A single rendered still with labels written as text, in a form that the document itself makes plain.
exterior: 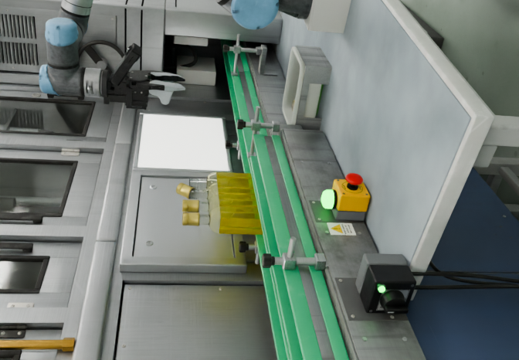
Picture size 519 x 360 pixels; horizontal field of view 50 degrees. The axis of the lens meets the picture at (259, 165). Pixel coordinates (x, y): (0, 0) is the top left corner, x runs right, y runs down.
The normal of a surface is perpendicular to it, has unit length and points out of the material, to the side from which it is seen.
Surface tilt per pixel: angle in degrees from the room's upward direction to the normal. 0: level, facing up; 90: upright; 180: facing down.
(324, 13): 90
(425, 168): 0
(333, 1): 90
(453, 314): 90
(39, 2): 90
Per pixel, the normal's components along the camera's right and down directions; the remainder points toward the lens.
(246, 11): 0.21, 0.59
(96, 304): 0.12, -0.85
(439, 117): -0.98, -0.04
